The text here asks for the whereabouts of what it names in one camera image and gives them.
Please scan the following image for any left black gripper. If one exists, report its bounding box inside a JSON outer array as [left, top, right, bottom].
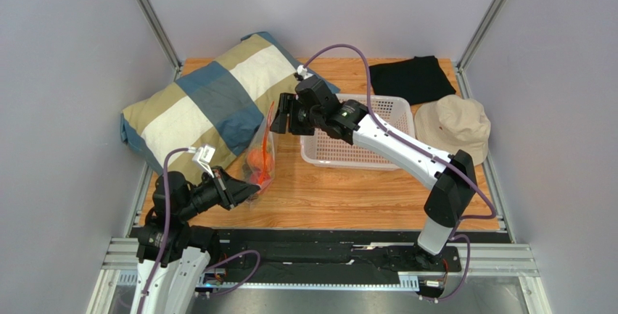
[[178, 165, 260, 220]]

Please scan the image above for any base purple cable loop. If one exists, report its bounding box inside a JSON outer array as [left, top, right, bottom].
[[202, 249, 262, 297]]

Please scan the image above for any striped blue beige pillow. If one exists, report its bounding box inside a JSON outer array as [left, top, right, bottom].
[[119, 31, 341, 175]]

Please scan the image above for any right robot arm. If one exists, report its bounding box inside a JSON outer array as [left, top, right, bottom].
[[269, 76, 478, 269]]

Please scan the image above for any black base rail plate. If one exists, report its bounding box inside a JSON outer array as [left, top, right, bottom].
[[212, 229, 468, 286]]

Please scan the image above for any black folded cloth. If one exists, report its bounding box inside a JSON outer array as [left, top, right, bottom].
[[369, 56, 456, 105]]

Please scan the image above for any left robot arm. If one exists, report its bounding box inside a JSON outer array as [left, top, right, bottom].
[[131, 166, 260, 313]]

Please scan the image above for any beige bucket hat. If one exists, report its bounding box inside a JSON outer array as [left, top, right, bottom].
[[414, 95, 492, 165]]

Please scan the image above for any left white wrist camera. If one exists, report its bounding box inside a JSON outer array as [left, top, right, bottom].
[[191, 144, 216, 178]]

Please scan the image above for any clear zip top bag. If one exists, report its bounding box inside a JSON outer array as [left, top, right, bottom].
[[242, 102, 276, 207]]

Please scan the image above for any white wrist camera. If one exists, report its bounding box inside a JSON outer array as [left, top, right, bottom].
[[191, 144, 216, 178], [294, 65, 314, 82]]

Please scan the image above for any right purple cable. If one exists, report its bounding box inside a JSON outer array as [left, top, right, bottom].
[[301, 44, 498, 302]]

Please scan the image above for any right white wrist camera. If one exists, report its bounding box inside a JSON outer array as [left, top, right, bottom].
[[294, 65, 314, 82]]

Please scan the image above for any white plastic perforated basket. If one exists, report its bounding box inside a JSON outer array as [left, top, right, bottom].
[[300, 94, 416, 170]]

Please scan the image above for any orange fake pumpkin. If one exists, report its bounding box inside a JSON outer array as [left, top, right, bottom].
[[246, 149, 275, 184]]

